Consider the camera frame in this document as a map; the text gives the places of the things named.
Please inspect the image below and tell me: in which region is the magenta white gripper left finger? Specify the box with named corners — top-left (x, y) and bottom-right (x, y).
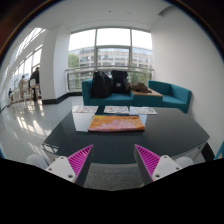
top-left (46, 145), bottom-right (93, 187)

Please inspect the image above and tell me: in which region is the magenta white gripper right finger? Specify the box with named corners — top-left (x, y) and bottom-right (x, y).
top-left (134, 144), bottom-right (181, 185)

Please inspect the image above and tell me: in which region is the folded orange pink towel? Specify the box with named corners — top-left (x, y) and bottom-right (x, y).
top-left (88, 115), bottom-right (145, 132)

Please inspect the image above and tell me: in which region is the dark glass table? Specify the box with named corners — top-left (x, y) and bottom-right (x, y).
top-left (42, 107), bottom-right (214, 164)

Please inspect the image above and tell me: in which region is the right paper sheet on table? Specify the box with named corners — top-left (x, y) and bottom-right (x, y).
top-left (130, 107), bottom-right (158, 115)

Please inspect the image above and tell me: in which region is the paper sheet on table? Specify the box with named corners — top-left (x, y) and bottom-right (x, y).
top-left (72, 105), bottom-right (98, 113)
top-left (130, 107), bottom-right (158, 115)
top-left (104, 106), bottom-right (129, 114)

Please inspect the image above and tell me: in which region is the left paper sheet on table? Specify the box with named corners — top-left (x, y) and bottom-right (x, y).
top-left (72, 105), bottom-right (98, 113)

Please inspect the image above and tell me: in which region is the middle paper sheet on table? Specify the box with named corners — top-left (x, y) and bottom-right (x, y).
top-left (104, 106), bottom-right (129, 114)

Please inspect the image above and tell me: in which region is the wooden top teal side table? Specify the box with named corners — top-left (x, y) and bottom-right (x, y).
top-left (131, 89), bottom-right (163, 107)

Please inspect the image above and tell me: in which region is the teal sofa left section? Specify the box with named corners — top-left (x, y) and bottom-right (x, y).
top-left (82, 79), bottom-right (134, 106)

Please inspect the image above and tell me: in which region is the teal sofa section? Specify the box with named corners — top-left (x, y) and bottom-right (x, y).
top-left (148, 80), bottom-right (192, 113)
top-left (82, 79), bottom-right (134, 106)

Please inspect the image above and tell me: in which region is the teal sofa right section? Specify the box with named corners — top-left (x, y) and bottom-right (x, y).
top-left (148, 80), bottom-right (192, 113)

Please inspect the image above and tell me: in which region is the brown bag on side table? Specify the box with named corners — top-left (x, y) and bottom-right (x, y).
top-left (131, 82), bottom-right (151, 93)

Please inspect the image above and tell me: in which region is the black backpack left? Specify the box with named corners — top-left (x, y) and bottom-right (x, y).
top-left (91, 71), bottom-right (112, 98)

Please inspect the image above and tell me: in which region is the black backpack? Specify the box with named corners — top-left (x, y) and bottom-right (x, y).
top-left (111, 70), bottom-right (128, 93)
top-left (91, 71), bottom-right (112, 98)

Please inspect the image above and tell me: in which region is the black backpack right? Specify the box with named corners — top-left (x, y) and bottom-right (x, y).
top-left (111, 70), bottom-right (128, 93)

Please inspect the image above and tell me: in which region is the person in light clothes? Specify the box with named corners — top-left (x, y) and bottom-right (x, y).
top-left (18, 75), bottom-right (26, 99)

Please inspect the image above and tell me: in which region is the person in dark clothes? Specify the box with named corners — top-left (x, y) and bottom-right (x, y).
top-left (29, 67), bottom-right (40, 101)

